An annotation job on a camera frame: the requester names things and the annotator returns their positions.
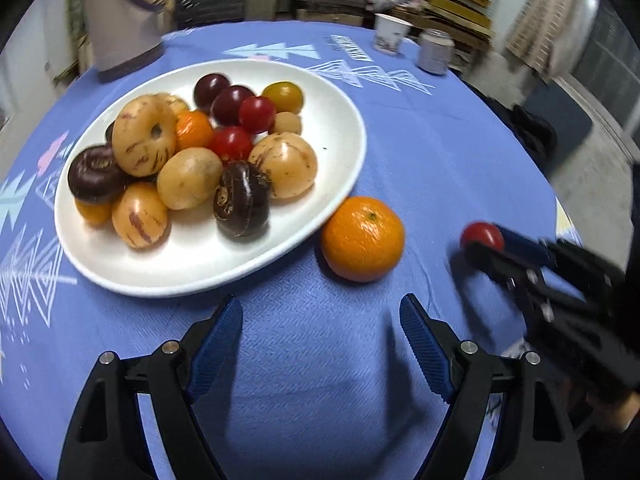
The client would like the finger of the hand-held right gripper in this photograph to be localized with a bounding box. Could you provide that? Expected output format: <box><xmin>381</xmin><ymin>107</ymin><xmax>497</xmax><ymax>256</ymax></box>
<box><xmin>497</xmin><ymin>225</ymin><xmax>566</xmax><ymax>268</ymax></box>
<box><xmin>462</xmin><ymin>242</ymin><xmax>546</xmax><ymax>306</ymax></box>

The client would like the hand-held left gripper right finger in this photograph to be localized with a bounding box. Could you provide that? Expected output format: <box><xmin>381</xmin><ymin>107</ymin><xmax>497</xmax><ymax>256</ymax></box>
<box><xmin>398</xmin><ymin>293</ymin><xmax>586</xmax><ymax>480</ymax></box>

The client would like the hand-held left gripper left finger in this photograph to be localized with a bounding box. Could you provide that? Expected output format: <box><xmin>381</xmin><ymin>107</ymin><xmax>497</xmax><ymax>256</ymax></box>
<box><xmin>57</xmin><ymin>295</ymin><xmax>244</xmax><ymax>480</ymax></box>

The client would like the red tomato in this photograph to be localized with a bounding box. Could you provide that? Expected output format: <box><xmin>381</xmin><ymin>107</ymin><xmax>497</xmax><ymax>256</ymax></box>
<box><xmin>238</xmin><ymin>96</ymin><xmax>277</xmax><ymax>135</ymax></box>
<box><xmin>208</xmin><ymin>126</ymin><xmax>255</xmax><ymax>163</ymax></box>
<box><xmin>460</xmin><ymin>222</ymin><xmax>505</xmax><ymax>253</ymax></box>

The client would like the white oval plate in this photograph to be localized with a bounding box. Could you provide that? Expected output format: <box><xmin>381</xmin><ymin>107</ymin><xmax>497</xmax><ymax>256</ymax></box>
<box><xmin>54</xmin><ymin>58</ymin><xmax>368</xmax><ymax>299</ymax></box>

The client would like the large orange mandarin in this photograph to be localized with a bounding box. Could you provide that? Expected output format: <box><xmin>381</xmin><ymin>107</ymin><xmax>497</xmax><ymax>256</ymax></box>
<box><xmin>320</xmin><ymin>196</ymin><xmax>406</xmax><ymax>282</ymax></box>

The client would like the dark purple water chestnut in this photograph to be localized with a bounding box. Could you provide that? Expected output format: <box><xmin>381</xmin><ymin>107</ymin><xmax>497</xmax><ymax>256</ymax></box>
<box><xmin>67</xmin><ymin>144</ymin><xmax>128</xmax><ymax>205</ymax></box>
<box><xmin>214</xmin><ymin>160</ymin><xmax>272</xmax><ymax>238</ymax></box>

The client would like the small striped pepino melon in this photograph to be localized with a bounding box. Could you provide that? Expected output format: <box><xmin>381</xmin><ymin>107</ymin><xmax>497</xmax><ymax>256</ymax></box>
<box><xmin>111</xmin><ymin>181</ymin><xmax>169</xmax><ymax>250</ymax></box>

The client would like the plain yellow pepino melon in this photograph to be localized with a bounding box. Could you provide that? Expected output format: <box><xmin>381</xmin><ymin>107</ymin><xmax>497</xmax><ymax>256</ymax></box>
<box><xmin>157</xmin><ymin>147</ymin><xmax>224</xmax><ymax>211</ymax></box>

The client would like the small orange mandarin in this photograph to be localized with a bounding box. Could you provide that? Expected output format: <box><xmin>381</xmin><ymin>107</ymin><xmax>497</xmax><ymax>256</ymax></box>
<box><xmin>175</xmin><ymin>110</ymin><xmax>216</xmax><ymax>152</ymax></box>

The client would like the large striped pepino melon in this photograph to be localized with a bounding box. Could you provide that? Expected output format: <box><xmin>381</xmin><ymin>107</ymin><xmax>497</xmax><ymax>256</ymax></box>
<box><xmin>111</xmin><ymin>95</ymin><xmax>177</xmax><ymax>178</ymax></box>

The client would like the tan round sapodilla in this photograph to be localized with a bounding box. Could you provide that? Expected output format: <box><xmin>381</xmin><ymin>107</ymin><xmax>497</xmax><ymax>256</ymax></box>
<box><xmin>274</xmin><ymin>111</ymin><xmax>303</xmax><ymax>137</ymax></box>

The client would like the dark red plum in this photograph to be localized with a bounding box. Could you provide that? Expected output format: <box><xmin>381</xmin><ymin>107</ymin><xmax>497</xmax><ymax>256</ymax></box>
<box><xmin>193</xmin><ymin>73</ymin><xmax>232</xmax><ymax>111</ymax></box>
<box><xmin>210</xmin><ymin>85</ymin><xmax>257</xmax><ymax>127</ymax></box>

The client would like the pale yellow pepino melon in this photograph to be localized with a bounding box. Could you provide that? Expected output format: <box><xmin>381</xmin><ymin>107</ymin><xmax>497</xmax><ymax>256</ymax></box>
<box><xmin>155</xmin><ymin>93</ymin><xmax>191</xmax><ymax>120</ymax></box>

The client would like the yellow orange tomato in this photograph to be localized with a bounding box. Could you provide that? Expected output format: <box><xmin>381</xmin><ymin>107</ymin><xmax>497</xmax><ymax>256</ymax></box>
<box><xmin>261</xmin><ymin>81</ymin><xmax>305</xmax><ymax>114</ymax></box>

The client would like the person's right hand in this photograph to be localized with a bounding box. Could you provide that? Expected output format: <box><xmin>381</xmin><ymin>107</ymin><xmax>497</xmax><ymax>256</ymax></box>
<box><xmin>565</xmin><ymin>380</ymin><xmax>640</xmax><ymax>433</ymax></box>

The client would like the black bag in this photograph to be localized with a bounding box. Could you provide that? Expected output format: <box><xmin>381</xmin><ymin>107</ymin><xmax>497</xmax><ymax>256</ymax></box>
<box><xmin>470</xmin><ymin>82</ymin><xmax>558</xmax><ymax>171</ymax></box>

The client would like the blue printed tablecloth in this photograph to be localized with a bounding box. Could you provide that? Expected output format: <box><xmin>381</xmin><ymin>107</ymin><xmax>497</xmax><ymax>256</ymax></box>
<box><xmin>0</xmin><ymin>21</ymin><xmax>576</xmax><ymax>480</ymax></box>

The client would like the dark floor mat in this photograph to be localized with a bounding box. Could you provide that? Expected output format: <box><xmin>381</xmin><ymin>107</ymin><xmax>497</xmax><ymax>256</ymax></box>
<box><xmin>520</xmin><ymin>77</ymin><xmax>593</xmax><ymax>148</ymax></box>

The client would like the small orange kumquat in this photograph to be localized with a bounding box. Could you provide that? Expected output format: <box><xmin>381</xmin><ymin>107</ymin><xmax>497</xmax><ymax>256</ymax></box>
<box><xmin>75</xmin><ymin>197</ymin><xmax>115</xmax><ymax>225</ymax></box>

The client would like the round striped pepino melon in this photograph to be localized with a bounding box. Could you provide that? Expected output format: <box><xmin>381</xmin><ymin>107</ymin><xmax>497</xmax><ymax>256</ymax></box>
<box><xmin>248</xmin><ymin>131</ymin><xmax>319</xmax><ymax>199</ymax></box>

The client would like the glass jar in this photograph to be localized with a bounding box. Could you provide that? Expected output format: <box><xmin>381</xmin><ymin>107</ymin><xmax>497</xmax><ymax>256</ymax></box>
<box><xmin>416</xmin><ymin>29</ymin><xmax>456</xmax><ymax>76</ymax></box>

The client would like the white printed paper cup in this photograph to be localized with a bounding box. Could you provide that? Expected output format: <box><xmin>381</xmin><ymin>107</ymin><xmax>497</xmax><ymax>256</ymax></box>
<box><xmin>372</xmin><ymin>13</ymin><xmax>413</xmax><ymax>56</ymax></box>

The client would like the beige thermos flask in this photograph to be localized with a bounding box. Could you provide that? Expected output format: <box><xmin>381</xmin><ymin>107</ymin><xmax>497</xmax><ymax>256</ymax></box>
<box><xmin>80</xmin><ymin>0</ymin><xmax>166</xmax><ymax>83</ymax></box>

